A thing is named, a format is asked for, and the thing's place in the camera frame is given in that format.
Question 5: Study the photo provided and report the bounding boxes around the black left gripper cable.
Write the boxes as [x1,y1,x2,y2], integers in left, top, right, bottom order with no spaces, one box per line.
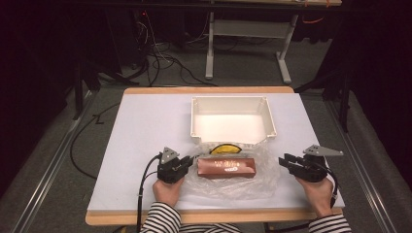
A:
[135,153,163,233]

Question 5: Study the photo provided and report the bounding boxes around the wooden table with white top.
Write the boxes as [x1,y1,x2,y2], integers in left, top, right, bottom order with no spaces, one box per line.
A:
[85,85,346,227]

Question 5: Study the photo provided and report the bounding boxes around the black metal stand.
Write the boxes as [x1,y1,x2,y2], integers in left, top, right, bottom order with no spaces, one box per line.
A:
[292,69,354,134]
[71,61,141,121]

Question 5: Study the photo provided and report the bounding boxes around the grey metal desk frame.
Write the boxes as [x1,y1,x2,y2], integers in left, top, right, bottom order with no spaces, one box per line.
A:
[204,0,343,85]

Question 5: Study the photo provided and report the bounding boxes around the orange cable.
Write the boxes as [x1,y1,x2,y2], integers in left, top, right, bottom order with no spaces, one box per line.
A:
[301,16,326,25]

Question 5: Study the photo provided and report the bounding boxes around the white plastic bin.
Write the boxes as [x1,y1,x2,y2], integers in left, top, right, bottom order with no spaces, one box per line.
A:
[189,95,278,151]

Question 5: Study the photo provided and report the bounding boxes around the person's right hand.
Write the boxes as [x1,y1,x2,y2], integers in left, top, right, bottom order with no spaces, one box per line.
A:
[295,178,334,218]

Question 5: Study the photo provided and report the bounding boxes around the black floor cable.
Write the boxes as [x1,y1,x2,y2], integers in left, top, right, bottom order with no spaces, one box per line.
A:
[69,102,121,181]

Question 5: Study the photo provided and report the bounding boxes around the metal floor rail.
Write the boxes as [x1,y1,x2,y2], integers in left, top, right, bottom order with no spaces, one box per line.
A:
[12,90,98,233]
[324,100,404,233]

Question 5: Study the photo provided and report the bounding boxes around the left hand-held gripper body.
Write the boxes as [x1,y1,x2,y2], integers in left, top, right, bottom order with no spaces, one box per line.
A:
[156,147,188,184]

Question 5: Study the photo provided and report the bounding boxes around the clear plastic bag yellow print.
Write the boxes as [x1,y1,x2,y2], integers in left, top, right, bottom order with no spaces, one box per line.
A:
[184,139,282,201]

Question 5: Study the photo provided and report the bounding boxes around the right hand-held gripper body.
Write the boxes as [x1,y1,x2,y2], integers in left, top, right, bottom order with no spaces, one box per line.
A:
[292,144,344,183]

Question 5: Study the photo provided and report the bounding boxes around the brown rectangular package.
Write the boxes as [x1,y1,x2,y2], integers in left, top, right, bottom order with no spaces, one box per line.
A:
[196,157,257,180]

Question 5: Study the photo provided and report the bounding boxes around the tangle of floor cables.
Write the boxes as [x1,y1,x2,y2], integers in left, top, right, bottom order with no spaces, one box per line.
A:
[129,9,219,87]

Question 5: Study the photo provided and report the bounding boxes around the person's left hand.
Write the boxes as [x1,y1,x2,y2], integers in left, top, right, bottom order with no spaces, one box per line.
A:
[153,178,185,208]

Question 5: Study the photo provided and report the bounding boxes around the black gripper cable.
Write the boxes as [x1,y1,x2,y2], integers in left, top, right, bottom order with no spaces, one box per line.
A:
[135,153,163,233]
[319,161,340,210]

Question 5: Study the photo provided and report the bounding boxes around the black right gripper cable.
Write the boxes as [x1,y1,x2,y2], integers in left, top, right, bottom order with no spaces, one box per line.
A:
[319,161,340,210]

